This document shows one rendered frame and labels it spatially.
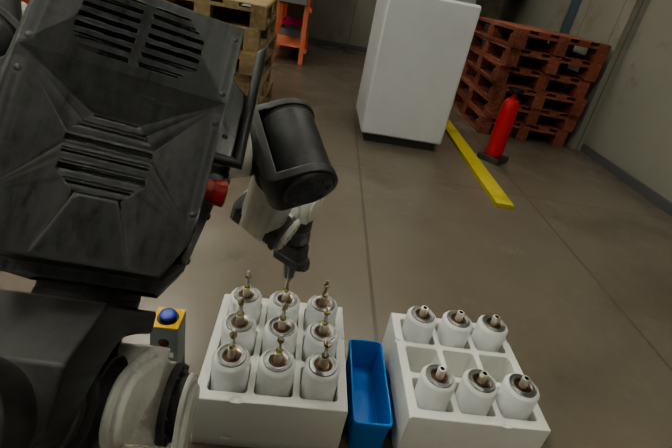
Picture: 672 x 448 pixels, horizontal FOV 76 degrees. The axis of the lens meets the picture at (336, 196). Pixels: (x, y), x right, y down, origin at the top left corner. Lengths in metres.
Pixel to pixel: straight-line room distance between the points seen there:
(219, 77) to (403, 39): 2.94
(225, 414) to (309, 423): 0.22
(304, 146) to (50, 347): 0.39
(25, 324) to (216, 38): 0.34
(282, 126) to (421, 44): 2.81
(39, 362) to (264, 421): 0.86
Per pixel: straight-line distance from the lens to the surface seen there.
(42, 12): 0.53
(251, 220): 0.83
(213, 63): 0.51
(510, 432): 1.39
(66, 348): 0.47
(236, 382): 1.22
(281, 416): 1.24
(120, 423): 0.57
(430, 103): 3.53
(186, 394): 0.90
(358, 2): 8.33
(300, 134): 0.65
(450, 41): 3.47
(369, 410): 1.47
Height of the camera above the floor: 1.15
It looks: 27 degrees down
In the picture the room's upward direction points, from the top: 11 degrees clockwise
